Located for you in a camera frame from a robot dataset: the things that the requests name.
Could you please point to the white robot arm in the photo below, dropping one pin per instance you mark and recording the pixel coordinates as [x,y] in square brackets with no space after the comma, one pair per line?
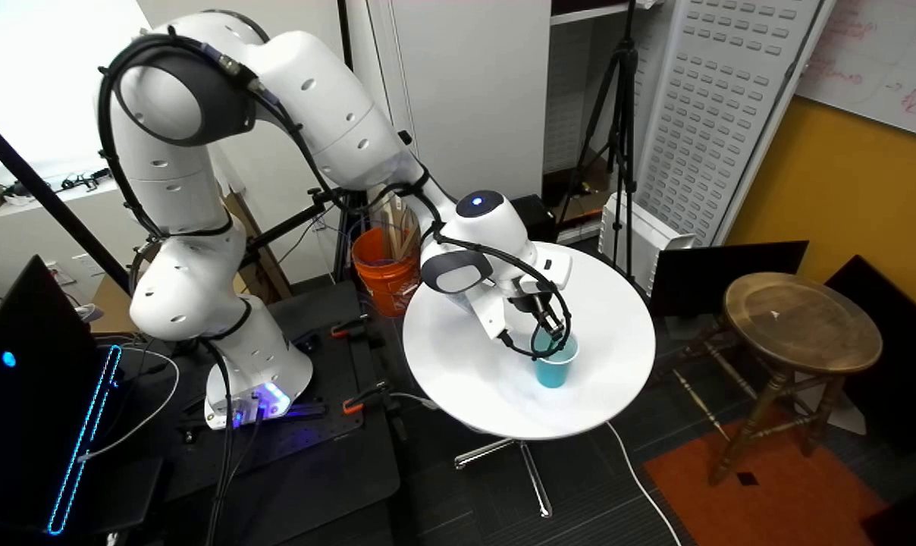
[186,274]

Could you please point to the black flat panel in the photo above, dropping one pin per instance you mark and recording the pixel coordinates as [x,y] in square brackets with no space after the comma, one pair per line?
[897,342]
[725,278]

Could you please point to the white radiator heater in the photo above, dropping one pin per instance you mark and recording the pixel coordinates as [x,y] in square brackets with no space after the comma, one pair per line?
[641,245]

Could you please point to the round wooden stool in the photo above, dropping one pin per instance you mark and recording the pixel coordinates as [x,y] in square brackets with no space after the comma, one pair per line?
[800,322]

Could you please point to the white perforated panel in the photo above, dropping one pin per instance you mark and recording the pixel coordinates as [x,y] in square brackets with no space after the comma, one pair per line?
[725,110]

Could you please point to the black tripod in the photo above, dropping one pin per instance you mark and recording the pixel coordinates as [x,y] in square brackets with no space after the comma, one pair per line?
[612,122]

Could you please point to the wooden stick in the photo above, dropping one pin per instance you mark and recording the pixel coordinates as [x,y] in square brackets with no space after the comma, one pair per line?
[391,227]

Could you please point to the orange black clamp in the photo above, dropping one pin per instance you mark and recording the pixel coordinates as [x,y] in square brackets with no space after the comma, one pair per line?
[348,325]
[361,399]

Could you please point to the orange bucket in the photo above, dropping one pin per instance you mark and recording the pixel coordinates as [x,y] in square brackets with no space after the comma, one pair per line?
[387,278]

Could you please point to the black perforated robot table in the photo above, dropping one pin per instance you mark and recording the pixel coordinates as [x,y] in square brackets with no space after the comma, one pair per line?
[307,456]

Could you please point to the orange floor mat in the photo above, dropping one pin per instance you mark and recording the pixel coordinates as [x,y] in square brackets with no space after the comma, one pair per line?
[772,502]

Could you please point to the metal table pedestal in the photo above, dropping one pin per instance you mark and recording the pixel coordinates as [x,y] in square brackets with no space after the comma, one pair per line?
[523,472]

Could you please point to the light blue plastic cup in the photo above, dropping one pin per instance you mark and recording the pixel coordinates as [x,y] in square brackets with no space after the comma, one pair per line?
[557,367]

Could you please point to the whiteboard with writing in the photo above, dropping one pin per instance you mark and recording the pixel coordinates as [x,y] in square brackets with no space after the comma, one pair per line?
[883,60]

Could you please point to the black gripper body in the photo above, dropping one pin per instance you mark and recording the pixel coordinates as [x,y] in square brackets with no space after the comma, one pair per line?
[531,302]

